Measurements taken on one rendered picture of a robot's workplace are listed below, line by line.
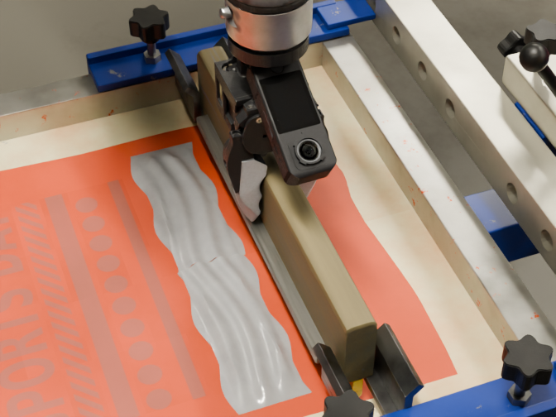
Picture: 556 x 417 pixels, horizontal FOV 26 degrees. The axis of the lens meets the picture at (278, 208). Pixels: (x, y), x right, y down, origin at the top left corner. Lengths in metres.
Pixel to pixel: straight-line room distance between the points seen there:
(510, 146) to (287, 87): 0.27
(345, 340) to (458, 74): 0.39
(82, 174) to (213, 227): 0.17
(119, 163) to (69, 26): 1.85
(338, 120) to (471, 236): 0.25
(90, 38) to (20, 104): 1.75
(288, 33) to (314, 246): 0.19
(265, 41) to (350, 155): 0.32
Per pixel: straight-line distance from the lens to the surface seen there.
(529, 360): 1.01
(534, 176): 1.18
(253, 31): 1.01
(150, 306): 1.17
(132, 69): 1.36
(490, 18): 3.17
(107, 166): 1.31
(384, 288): 1.18
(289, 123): 1.04
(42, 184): 1.30
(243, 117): 1.07
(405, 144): 1.28
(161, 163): 1.30
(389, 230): 1.23
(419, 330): 1.15
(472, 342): 1.15
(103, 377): 1.12
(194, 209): 1.25
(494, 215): 1.31
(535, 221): 1.17
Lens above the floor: 1.84
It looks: 45 degrees down
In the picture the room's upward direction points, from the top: straight up
